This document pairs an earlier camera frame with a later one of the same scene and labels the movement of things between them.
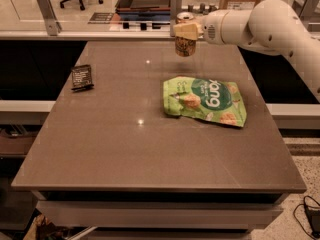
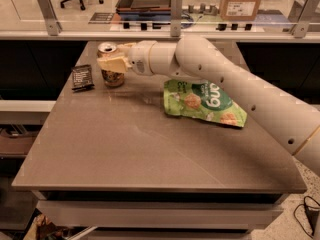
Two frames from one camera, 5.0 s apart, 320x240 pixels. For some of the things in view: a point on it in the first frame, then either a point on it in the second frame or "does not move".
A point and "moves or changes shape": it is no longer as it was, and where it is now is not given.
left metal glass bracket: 46,8 does not move
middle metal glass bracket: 176,7 does not move
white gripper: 213,28 -> 140,58
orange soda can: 185,47 moves or changes shape
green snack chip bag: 216,100 does not move
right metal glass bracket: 305,4 does not move
